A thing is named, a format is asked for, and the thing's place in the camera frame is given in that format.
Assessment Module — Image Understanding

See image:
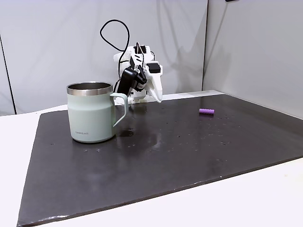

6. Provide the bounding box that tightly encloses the black camera cable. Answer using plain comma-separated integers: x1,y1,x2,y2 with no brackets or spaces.
99,19,131,71

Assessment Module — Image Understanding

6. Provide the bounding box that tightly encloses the mint green steel mug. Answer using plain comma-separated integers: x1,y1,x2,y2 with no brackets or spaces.
66,81,130,144

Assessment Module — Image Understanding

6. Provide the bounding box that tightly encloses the black camera box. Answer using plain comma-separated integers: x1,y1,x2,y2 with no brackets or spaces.
117,67,139,98

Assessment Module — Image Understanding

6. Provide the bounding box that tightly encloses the black table mat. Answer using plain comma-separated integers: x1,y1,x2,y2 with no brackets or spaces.
16,94,303,227

